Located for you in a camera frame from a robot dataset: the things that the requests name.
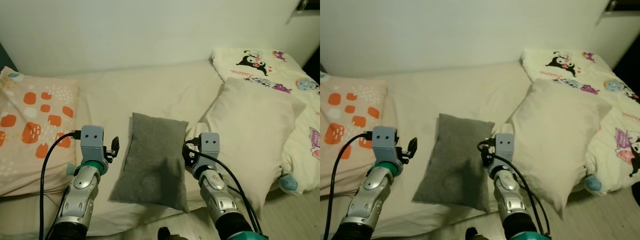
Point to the cream bed sheet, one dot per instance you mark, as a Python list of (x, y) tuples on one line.
[(150, 90), (450, 90)]

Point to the plain cream pillow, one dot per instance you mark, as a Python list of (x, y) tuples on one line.
[(250, 130), (555, 135)]

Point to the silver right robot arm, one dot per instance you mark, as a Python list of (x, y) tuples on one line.
[(220, 197), (511, 197)]

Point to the cartoon print cream blanket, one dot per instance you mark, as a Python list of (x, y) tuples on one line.
[(295, 110)]

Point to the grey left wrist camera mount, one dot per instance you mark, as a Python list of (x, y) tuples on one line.
[(384, 142), (92, 141)]

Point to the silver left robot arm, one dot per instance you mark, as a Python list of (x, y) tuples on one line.
[(372, 192), (80, 192)]

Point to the dark wall fixture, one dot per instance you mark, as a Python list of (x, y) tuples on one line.
[(306, 6), (620, 7)]

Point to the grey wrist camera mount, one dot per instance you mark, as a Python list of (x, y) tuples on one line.
[(504, 146), (209, 145), (384, 142), (92, 141)]

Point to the pink pillow with orange spots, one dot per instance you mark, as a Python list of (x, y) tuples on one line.
[(30, 125), (350, 115)]

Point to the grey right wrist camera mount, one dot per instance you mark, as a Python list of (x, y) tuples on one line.
[(504, 146), (209, 145)]

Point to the grey rectangular pillow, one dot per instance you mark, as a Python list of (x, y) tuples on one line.
[(150, 160), (455, 160)]

